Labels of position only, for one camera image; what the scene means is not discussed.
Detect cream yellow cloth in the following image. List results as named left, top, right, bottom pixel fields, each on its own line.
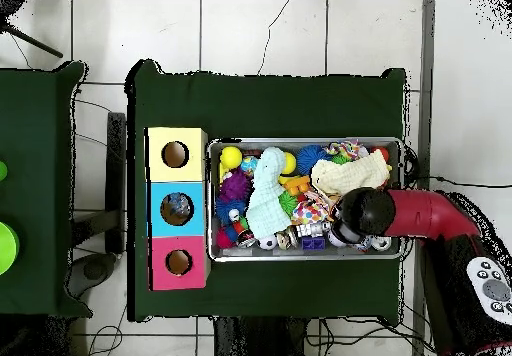
left=310, top=149, right=393, bottom=197

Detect shallow metal mesh bin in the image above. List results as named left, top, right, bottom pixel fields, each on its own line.
left=207, top=137, right=405, bottom=263

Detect purple spiky ball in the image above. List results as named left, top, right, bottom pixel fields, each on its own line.
left=218, top=167, right=253, bottom=203

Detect wooden box with three holes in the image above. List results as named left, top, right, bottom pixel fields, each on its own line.
left=144, top=126, right=211, bottom=292

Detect yellow smooth ball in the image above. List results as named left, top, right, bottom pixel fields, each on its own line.
left=218, top=145, right=244, bottom=170

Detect black floor cable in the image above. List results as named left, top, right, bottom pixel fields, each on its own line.
left=403, top=174, right=512, bottom=189

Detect black tripod leg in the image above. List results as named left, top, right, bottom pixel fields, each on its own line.
left=0, top=19, right=64, bottom=59

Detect crushed clear plastic bottle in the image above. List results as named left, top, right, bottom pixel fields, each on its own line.
left=164, top=192, right=192, bottom=223

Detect mint green cloth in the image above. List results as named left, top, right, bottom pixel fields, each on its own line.
left=244, top=146, right=294, bottom=240

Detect globe print ball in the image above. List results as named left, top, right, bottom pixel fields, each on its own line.
left=240, top=155, right=259, bottom=178

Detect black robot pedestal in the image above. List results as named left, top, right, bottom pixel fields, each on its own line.
left=213, top=316, right=309, bottom=356

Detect green stringy koosh ball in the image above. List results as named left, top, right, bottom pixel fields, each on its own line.
left=278, top=191, right=299, bottom=217

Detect dark green side table cloth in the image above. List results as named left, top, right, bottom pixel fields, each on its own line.
left=0, top=61, right=94, bottom=319

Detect orange plastic block toy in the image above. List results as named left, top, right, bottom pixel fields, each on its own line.
left=281, top=175, right=313, bottom=197

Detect large bright green cup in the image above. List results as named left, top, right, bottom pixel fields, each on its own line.
left=0, top=221, right=20, bottom=276

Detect blue stringy koosh ball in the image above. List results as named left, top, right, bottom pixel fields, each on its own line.
left=296, top=144, right=331, bottom=176

